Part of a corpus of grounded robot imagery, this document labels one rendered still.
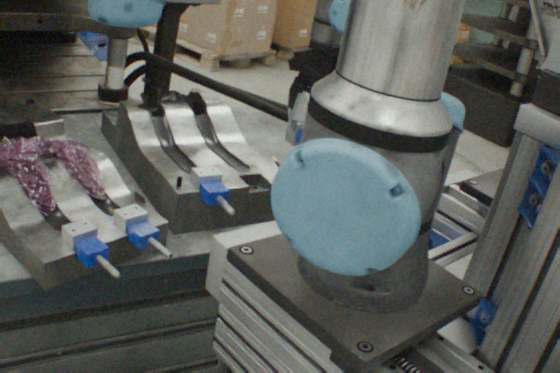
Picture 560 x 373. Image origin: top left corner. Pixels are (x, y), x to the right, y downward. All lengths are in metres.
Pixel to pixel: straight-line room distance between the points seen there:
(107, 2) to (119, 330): 0.82
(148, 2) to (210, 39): 4.61
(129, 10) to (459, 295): 0.48
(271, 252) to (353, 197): 0.28
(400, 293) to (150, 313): 0.70
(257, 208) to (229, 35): 3.91
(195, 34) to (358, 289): 4.76
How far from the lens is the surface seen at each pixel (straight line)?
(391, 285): 0.63
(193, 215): 1.14
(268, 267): 0.67
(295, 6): 5.73
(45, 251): 0.98
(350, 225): 0.44
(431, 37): 0.43
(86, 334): 1.21
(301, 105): 1.31
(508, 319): 0.75
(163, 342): 1.31
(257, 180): 1.23
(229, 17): 5.00
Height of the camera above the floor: 1.41
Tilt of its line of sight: 23 degrees down
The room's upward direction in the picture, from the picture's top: 12 degrees clockwise
